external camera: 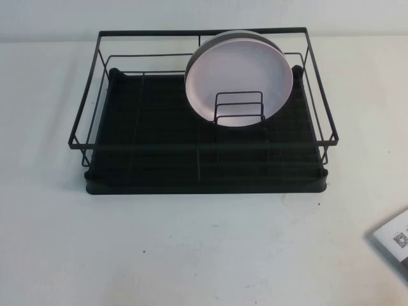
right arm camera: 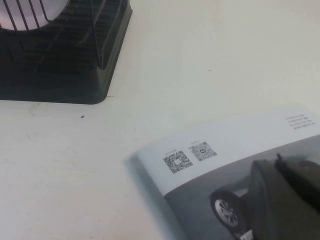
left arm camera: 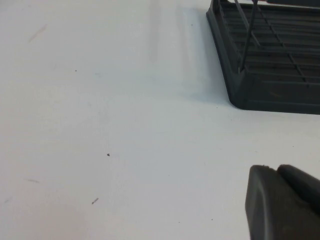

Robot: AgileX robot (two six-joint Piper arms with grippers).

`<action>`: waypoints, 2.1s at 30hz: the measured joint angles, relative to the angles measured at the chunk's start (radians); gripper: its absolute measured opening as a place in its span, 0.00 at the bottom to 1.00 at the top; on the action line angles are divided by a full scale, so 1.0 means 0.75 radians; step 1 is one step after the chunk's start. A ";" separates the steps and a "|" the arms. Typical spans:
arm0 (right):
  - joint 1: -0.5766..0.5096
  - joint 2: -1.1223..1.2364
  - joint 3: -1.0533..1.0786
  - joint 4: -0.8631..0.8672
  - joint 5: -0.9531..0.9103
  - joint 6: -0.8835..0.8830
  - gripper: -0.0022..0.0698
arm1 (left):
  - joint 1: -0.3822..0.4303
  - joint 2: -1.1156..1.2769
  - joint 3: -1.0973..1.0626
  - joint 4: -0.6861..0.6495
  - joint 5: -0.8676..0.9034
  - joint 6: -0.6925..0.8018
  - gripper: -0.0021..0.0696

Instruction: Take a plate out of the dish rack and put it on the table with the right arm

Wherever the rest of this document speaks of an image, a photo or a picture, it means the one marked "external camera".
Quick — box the grey-blue round plate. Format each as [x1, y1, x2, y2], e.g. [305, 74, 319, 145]
[184, 29, 284, 84]

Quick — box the pink round plate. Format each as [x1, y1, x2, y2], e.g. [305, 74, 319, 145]
[184, 40, 293, 129]

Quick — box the black plastic drip tray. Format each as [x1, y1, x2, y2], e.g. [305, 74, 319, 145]
[83, 64, 329, 196]

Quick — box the black wire dish rack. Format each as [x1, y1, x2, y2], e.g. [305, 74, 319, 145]
[67, 27, 340, 177]

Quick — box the white printed paper booklet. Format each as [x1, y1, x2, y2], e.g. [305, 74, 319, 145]
[365, 208, 408, 275]

